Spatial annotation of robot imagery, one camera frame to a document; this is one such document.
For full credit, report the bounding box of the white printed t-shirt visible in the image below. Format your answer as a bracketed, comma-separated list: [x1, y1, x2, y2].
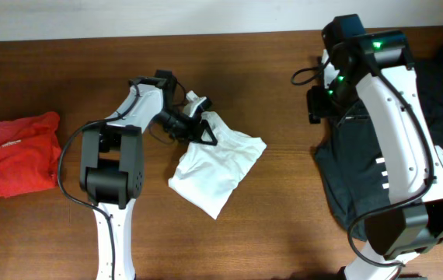
[168, 112, 267, 219]

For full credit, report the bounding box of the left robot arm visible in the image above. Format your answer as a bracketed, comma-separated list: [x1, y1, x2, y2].
[80, 70, 218, 279]

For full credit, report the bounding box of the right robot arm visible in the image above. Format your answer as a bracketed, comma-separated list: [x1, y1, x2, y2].
[306, 14, 443, 279]

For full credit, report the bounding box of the dark lettered t-shirt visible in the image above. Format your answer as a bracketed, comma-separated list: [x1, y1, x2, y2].
[313, 46, 443, 229]

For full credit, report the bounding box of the folded red t-shirt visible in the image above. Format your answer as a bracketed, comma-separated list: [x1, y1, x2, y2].
[0, 111, 61, 198]

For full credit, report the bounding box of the left black cable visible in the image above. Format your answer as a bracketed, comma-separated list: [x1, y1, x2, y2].
[57, 79, 190, 280]

